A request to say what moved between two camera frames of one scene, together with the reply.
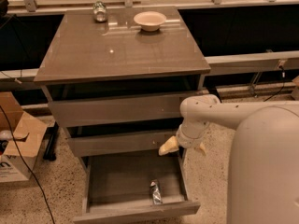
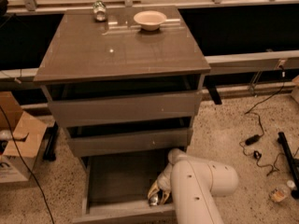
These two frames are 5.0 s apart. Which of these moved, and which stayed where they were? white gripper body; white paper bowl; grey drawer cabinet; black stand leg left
Moved: white gripper body
Stayed: grey drawer cabinet; white paper bowl; black stand leg left
